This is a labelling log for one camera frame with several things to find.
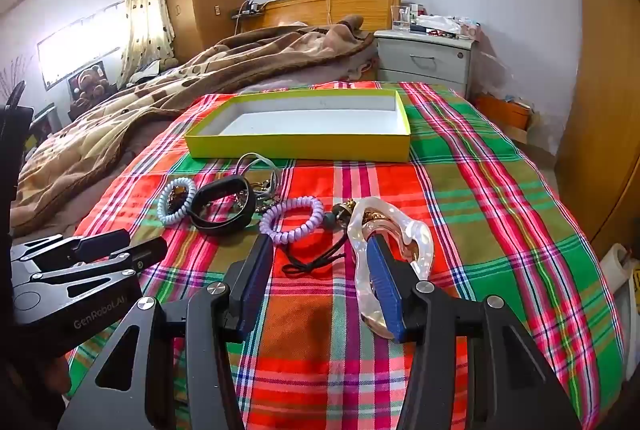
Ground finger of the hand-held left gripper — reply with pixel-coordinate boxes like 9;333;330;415
10;229;130;274
31;236;169;299

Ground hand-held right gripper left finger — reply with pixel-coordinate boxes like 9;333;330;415
57;234;276;430

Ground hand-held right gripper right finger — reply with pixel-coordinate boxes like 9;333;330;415
366;237;583;430

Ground pearl white hair claw clip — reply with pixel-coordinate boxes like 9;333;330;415
348;197;435;341

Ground purple spiral hair tie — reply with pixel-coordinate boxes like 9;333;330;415
259;196;326;245

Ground light blue spiral hair tie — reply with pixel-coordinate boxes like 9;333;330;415
157;177;198;227

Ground black wrist band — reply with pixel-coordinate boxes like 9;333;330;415
192;177;253;236

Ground gold rhinestone hair clip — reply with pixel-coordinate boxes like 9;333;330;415
250;180;284;214

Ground black cord hair tie with bead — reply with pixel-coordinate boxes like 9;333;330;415
282;199;358;275

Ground yellow-green shallow cardboard box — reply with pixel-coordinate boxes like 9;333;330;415
184;89;412;163

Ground red green plaid bed sheet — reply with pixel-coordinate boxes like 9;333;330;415
65;80;626;430

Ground dark object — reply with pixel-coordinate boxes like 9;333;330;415
0;80;36;236

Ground brown patterned blanket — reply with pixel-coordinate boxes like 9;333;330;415
10;14;378;241

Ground brown teddy bear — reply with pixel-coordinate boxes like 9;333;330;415
70;65;112;107

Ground bright window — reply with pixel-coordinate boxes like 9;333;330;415
36;0;126;91

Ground orange storage box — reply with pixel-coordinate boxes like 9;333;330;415
475;95;533;131

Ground white paper roll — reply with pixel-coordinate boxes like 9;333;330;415
597;243;632;292

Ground grey nightstand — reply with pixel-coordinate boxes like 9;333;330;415
374;29;475;98

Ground spotted curtain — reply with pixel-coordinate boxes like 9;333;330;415
117;0;176;86

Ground small bedside shelf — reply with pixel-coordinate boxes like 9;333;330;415
231;0;266;18

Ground clear drinking glass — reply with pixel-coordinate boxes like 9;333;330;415
391;5;412;34

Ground pile of small nightstand items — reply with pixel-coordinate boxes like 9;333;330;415
410;3;481;42

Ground wooden door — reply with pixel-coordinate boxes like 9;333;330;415
555;0;640;251

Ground wooden headboard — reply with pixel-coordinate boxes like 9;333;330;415
240;0;403;34

